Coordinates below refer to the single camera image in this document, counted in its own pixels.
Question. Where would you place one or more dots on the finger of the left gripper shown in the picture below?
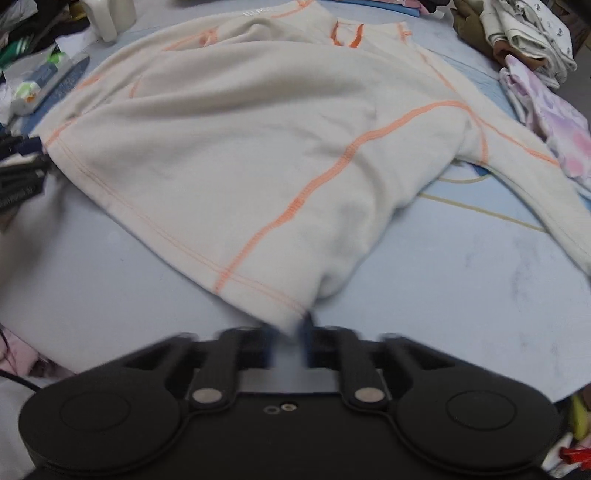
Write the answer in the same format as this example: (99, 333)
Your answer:
(23, 181)
(22, 145)

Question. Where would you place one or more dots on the white plastic mug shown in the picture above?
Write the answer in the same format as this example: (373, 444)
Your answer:
(110, 18)

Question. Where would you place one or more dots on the white patterned clothes stack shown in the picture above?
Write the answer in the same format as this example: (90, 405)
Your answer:
(526, 30)

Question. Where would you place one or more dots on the purple pink tie-dye shirt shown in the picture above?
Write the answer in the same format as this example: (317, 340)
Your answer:
(564, 129)

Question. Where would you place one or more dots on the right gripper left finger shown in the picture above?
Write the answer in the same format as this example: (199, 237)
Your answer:
(214, 382)

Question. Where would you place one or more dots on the dark clothes pile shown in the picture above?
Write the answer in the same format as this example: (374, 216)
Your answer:
(28, 27)

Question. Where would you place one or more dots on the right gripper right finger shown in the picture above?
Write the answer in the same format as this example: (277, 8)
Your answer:
(341, 351)

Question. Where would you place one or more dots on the cream sweater orange stitching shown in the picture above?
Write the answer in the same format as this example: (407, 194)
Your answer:
(263, 155)

